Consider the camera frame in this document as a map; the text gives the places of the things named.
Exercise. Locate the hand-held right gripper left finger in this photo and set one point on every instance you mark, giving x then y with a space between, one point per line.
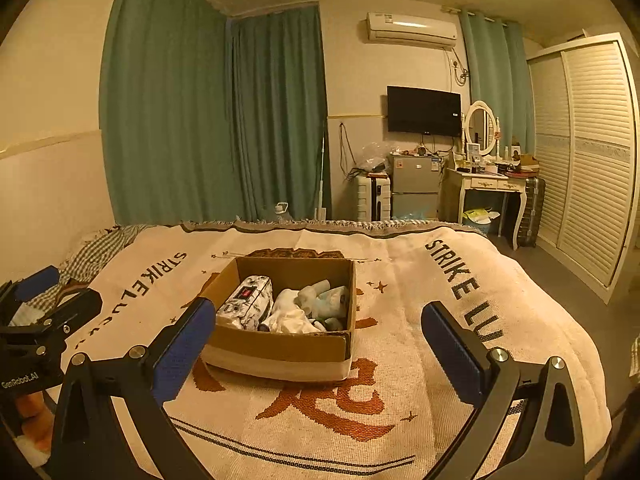
182 355

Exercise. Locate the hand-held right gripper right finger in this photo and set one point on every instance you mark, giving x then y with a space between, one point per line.
452 355

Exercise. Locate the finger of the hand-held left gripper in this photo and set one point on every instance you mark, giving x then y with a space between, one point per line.
80 307
37 282

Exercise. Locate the floral tissue pack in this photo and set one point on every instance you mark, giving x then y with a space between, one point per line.
245 300

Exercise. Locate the brown cardboard box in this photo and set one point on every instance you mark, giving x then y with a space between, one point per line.
275 350

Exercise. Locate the white cotton gloves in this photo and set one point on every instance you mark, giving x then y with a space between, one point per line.
295 322

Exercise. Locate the white sock with grey cuff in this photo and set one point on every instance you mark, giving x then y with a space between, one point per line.
287 302

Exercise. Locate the light blue tissue pack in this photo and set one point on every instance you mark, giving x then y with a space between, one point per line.
335 300

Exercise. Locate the orange plush toy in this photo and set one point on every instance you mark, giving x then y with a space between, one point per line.
35 410

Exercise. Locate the checked cloth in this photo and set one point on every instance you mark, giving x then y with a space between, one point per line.
95 255

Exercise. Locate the printed beige blanket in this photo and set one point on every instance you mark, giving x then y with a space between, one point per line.
400 335

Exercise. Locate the yellow white bag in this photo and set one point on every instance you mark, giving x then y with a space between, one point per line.
477 216

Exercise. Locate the dark suitcase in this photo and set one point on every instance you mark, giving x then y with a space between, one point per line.
531 210

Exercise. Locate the white dressing table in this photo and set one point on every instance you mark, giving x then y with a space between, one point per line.
480 182

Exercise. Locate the small white floor appliance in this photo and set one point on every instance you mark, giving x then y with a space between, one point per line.
282 209

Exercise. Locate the white suitcase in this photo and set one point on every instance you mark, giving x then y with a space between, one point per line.
370 197

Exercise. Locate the grey mini fridge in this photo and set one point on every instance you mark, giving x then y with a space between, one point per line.
412 180

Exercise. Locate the hanging clothes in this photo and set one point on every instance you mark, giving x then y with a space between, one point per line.
635 355

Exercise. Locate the small brown box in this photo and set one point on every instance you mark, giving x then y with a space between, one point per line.
529 161

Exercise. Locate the clear plastic bag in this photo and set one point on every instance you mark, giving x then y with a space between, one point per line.
375 157

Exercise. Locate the white mop pole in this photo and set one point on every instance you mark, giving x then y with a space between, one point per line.
321 180

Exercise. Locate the green curtain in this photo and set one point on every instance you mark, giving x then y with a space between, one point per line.
165 100
275 110
492 70

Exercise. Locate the oval white mirror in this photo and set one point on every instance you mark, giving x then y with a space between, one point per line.
481 127

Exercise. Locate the white louvred wardrobe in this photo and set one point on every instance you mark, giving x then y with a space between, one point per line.
585 160

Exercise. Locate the white air conditioner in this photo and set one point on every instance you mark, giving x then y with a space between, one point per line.
410 30

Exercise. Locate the black wall television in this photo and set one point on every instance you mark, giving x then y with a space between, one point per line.
424 110

